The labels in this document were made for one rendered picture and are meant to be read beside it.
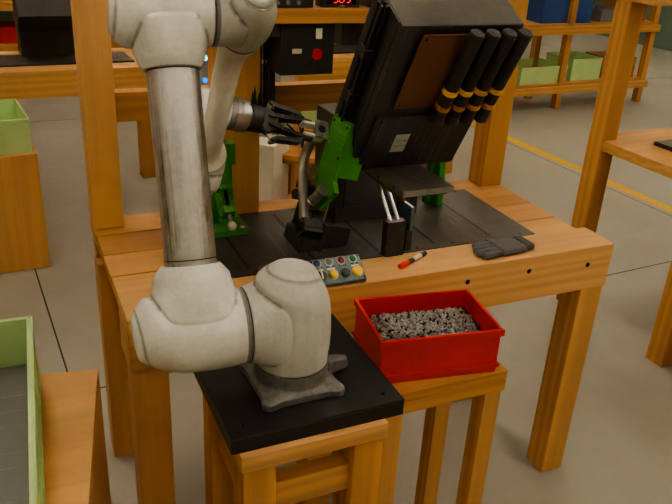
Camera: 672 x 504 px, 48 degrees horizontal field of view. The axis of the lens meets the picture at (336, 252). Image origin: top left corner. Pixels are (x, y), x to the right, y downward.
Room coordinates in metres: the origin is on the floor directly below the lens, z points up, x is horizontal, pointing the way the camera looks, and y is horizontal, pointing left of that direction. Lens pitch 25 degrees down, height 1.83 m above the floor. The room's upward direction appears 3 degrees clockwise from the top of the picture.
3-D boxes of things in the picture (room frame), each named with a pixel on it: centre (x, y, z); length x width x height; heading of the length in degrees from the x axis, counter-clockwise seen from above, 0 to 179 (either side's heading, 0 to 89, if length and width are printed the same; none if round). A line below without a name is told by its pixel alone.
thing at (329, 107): (2.33, -0.08, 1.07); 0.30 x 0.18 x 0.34; 115
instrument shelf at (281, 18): (2.39, 0.07, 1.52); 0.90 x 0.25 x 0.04; 115
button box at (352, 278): (1.81, 0.00, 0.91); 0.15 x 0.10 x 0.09; 115
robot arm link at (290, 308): (1.34, 0.09, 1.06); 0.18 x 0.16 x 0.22; 112
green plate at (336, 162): (2.07, 0.00, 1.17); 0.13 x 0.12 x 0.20; 115
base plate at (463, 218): (2.16, -0.05, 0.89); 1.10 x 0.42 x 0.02; 115
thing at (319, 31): (2.30, 0.14, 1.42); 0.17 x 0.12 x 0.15; 115
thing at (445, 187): (2.10, -0.16, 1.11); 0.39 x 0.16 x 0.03; 25
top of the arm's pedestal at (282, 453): (1.34, 0.08, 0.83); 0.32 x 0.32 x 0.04; 25
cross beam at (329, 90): (2.49, 0.11, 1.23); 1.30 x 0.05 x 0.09; 115
